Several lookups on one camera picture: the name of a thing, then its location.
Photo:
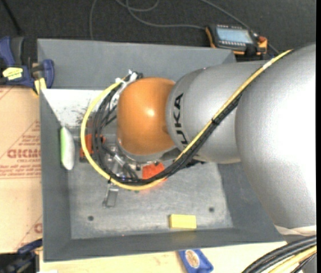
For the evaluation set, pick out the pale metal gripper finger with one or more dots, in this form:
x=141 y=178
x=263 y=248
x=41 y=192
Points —
x=106 y=196
x=114 y=196

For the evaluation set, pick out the orange toy piece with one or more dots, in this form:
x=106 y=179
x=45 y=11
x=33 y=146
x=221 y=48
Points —
x=152 y=171
x=87 y=148

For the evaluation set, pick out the grey metal bin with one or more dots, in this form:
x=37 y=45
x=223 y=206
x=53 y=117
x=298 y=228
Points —
x=154 y=203

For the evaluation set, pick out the white and green sponge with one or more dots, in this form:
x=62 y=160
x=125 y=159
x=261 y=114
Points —
x=67 y=149

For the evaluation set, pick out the yellow sponge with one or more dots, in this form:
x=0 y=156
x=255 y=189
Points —
x=183 y=221

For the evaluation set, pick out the brown cardboard board, red print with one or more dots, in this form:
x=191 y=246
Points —
x=12 y=152

